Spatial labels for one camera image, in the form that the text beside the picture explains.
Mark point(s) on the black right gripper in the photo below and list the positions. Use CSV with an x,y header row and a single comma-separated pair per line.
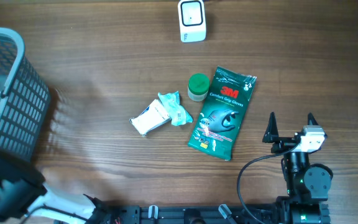
x,y
271,135

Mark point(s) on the green 3M gloves package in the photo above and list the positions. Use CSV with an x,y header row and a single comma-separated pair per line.
x,y
223,111

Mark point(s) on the green lid plastic jar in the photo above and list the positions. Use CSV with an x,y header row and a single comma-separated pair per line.
x,y
198,87

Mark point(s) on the teal wet wipes packet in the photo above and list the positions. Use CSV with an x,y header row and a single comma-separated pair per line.
x,y
178,114

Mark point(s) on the white small packet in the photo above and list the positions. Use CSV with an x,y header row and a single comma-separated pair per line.
x,y
152,117

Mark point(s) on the dark mesh shopping basket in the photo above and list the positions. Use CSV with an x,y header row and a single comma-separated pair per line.
x,y
24,98

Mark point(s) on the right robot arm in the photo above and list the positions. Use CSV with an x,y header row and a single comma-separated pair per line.
x,y
307,184

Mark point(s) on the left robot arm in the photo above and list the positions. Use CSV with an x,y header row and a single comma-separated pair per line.
x,y
24,193

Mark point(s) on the white barcode scanner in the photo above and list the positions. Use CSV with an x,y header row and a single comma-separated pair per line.
x,y
192,20

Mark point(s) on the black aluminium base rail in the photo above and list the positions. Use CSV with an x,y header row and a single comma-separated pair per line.
x,y
259,213

